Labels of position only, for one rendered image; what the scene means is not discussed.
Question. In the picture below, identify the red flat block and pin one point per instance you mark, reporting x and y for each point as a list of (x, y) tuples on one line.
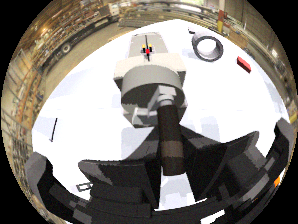
[(242, 63)]

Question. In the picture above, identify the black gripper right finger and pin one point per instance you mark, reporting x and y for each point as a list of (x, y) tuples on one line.
[(205, 158)]

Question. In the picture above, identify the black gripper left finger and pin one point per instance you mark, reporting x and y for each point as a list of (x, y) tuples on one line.
[(141, 169)]

